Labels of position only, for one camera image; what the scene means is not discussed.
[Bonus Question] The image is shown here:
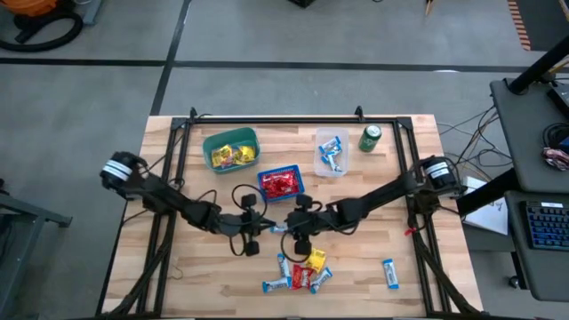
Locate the black desktop device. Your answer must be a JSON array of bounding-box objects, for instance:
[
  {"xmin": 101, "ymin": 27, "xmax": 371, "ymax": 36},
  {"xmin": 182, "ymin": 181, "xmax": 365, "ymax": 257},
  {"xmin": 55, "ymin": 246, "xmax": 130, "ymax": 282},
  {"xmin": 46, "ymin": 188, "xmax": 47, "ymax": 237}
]
[{"xmin": 546, "ymin": 81, "xmax": 569, "ymax": 120}]

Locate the blue plastic mesh basket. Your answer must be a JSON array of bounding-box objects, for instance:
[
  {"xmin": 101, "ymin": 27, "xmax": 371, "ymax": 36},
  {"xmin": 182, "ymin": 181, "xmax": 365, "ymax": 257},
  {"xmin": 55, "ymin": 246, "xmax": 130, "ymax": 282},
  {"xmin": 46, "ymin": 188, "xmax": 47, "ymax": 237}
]
[{"xmin": 256, "ymin": 164, "xmax": 306, "ymax": 204}]

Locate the black floor cable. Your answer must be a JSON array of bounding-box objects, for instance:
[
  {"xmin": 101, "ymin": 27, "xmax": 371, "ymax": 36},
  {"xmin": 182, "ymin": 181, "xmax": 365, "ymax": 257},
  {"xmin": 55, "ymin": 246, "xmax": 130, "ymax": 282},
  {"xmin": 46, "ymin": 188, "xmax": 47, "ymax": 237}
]
[{"xmin": 437, "ymin": 104, "xmax": 512, "ymax": 179}]

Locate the orange vacuum cleaner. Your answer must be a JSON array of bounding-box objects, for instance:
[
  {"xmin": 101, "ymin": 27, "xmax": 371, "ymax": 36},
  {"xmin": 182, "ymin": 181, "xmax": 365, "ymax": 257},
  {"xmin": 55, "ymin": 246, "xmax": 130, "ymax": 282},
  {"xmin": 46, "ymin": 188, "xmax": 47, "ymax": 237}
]
[{"xmin": 11, "ymin": 0, "xmax": 61, "ymax": 44}]

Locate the white paper sheet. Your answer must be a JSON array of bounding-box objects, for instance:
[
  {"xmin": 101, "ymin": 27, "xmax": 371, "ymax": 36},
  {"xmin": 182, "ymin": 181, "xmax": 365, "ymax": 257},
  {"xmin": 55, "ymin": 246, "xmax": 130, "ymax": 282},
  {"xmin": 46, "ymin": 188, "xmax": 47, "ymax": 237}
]
[{"xmin": 461, "ymin": 175, "xmax": 509, "ymax": 236}]

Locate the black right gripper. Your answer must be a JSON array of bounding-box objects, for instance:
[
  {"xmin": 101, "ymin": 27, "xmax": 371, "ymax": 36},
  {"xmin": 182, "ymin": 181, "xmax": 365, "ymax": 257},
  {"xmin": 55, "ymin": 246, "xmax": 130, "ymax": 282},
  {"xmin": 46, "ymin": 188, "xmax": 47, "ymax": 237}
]
[{"xmin": 283, "ymin": 208, "xmax": 333, "ymax": 236}]

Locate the black diagonal pole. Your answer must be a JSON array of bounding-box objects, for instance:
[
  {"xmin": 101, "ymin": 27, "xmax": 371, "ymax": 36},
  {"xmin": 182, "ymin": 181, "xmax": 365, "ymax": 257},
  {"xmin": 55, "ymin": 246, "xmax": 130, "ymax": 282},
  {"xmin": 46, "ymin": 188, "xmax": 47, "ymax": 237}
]
[{"xmin": 506, "ymin": 34, "xmax": 569, "ymax": 96}]

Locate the black vacuum hose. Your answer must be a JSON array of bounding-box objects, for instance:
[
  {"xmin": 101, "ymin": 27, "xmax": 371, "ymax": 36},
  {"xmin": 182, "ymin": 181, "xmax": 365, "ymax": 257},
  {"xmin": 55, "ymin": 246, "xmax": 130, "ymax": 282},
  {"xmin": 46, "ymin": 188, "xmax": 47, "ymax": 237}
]
[{"xmin": 0, "ymin": 11, "xmax": 84, "ymax": 53}]

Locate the black mat with hazard edge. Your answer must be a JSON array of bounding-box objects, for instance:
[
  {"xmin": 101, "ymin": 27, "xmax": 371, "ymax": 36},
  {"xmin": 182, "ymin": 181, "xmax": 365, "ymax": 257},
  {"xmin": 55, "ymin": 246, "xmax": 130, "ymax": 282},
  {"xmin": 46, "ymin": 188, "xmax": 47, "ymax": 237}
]
[{"xmin": 506, "ymin": 0, "xmax": 569, "ymax": 52}]

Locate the black coiled cable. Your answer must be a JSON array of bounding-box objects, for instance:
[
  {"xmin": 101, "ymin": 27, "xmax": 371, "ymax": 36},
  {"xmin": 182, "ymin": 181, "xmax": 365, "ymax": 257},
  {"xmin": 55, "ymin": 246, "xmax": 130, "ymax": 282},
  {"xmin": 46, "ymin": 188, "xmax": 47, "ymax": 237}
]
[{"xmin": 541, "ymin": 122, "xmax": 569, "ymax": 150}]

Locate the clear plastic container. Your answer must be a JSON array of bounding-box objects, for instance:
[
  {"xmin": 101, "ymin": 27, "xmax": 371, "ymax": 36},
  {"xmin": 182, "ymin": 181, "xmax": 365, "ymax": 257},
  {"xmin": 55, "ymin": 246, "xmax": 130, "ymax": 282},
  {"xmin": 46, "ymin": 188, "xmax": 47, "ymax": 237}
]
[{"xmin": 313, "ymin": 127, "xmax": 350, "ymax": 179}]

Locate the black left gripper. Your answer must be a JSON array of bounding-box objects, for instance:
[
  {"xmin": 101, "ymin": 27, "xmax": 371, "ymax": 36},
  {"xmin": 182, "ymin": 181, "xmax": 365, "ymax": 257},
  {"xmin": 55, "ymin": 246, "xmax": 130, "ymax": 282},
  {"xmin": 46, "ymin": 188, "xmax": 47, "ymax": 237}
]
[{"xmin": 220, "ymin": 211, "xmax": 277, "ymax": 237}]

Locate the black metal table frame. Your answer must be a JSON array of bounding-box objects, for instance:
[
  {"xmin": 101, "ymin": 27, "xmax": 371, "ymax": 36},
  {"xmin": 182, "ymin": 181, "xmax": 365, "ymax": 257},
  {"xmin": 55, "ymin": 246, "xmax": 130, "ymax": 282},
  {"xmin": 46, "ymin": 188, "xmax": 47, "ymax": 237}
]
[{"xmin": 95, "ymin": 106, "xmax": 484, "ymax": 320}]

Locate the grey metal foot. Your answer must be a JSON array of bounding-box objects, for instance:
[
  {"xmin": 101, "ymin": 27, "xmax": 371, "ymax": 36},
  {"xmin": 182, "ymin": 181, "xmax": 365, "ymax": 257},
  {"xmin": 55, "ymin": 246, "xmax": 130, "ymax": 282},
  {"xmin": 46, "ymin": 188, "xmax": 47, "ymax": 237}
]
[{"xmin": 81, "ymin": 0, "xmax": 104, "ymax": 26}]

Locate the backlit rainbow keyboard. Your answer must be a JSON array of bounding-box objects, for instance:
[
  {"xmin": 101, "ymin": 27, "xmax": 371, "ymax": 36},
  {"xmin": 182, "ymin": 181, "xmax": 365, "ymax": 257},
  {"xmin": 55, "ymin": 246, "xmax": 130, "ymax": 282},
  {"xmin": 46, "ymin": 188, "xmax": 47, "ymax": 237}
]
[{"xmin": 524, "ymin": 200, "xmax": 569, "ymax": 252}]

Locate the green Sprite can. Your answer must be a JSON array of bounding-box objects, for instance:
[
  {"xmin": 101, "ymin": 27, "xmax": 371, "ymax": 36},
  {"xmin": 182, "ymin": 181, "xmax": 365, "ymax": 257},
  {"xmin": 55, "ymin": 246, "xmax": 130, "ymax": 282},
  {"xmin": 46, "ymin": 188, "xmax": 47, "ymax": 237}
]
[{"xmin": 357, "ymin": 124, "xmax": 383, "ymax": 154}]

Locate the teal plastic bin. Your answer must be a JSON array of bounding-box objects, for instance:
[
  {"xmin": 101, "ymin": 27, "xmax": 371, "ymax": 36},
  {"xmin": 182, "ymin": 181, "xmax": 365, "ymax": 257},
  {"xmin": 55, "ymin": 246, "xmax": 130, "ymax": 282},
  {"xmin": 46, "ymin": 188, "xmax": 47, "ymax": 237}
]
[{"xmin": 202, "ymin": 126, "xmax": 261, "ymax": 175}]

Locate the dark grey metal table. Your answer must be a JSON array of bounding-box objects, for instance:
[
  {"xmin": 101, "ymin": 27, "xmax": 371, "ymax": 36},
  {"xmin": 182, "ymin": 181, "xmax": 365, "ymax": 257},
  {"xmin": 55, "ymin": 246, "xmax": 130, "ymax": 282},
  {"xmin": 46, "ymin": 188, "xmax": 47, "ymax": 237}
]
[{"xmin": 0, "ymin": 177, "xmax": 74, "ymax": 319}]

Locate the grey desk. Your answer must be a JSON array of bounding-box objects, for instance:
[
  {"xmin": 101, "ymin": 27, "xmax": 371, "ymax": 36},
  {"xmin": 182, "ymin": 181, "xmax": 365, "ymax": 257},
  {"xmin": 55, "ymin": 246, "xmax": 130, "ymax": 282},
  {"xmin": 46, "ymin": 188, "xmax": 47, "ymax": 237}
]
[
  {"xmin": 489, "ymin": 77, "xmax": 569, "ymax": 194},
  {"xmin": 509, "ymin": 190, "xmax": 569, "ymax": 303}
]

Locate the black camera cable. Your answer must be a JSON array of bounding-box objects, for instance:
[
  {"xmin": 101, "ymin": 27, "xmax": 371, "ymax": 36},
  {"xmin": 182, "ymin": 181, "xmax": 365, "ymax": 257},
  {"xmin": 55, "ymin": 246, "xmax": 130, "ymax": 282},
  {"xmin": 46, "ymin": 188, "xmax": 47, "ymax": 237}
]
[{"xmin": 229, "ymin": 183, "xmax": 268, "ymax": 220}]

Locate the pink patterned pouch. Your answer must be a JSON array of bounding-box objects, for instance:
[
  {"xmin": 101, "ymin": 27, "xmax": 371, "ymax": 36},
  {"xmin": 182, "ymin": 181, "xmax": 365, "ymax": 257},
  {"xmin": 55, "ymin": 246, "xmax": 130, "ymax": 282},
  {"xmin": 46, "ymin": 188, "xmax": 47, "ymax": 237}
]
[{"xmin": 541, "ymin": 147, "xmax": 569, "ymax": 172}]

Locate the black desk leg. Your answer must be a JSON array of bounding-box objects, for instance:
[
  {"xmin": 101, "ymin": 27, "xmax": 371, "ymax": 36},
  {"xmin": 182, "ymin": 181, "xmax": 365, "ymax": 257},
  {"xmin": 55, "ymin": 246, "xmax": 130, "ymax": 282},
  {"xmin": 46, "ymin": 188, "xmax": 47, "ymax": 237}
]
[{"xmin": 456, "ymin": 167, "xmax": 520, "ymax": 218}]

